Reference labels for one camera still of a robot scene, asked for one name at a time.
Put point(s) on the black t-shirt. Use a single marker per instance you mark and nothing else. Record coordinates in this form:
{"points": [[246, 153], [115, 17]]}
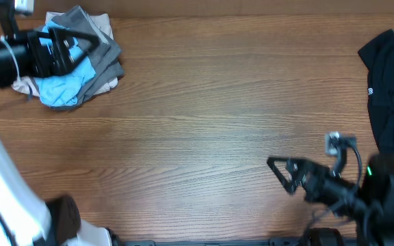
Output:
{"points": [[378, 57]]}

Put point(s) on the grey folded trousers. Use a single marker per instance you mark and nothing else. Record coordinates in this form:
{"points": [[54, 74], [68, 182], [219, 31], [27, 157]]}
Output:
{"points": [[28, 86]]}

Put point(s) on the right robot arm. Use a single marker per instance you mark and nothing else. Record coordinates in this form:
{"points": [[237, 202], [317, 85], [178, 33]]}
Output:
{"points": [[370, 205]]}

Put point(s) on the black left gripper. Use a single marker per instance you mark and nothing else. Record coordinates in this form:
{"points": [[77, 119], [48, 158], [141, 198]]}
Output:
{"points": [[62, 58]]}

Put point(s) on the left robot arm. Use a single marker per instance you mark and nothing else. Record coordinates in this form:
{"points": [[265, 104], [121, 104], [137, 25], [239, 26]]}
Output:
{"points": [[25, 219]]}

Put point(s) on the light blue printed t-shirt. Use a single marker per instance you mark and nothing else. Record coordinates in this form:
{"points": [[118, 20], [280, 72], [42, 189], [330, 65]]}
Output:
{"points": [[62, 91]]}

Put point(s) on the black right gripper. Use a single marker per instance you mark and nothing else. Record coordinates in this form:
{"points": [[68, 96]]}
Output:
{"points": [[299, 169]]}

